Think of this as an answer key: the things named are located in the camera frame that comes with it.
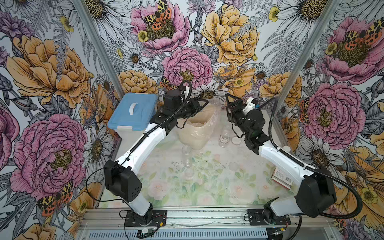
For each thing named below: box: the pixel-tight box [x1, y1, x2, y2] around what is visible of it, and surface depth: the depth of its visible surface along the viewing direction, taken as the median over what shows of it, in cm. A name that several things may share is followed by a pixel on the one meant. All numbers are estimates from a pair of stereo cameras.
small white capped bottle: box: [283, 145, 291, 153], surface depth 93 cm
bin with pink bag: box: [177, 101, 221, 151], surface depth 83 cm
